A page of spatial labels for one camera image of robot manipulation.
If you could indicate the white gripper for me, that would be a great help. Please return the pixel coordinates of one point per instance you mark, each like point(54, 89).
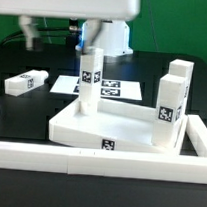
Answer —
point(81, 9)

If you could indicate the fiducial marker sheet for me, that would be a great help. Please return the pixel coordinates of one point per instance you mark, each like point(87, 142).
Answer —
point(109, 89)

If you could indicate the white right fence bar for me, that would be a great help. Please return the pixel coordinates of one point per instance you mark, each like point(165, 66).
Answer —
point(197, 133)

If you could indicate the white desk top tray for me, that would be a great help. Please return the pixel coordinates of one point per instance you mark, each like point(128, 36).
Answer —
point(116, 126)

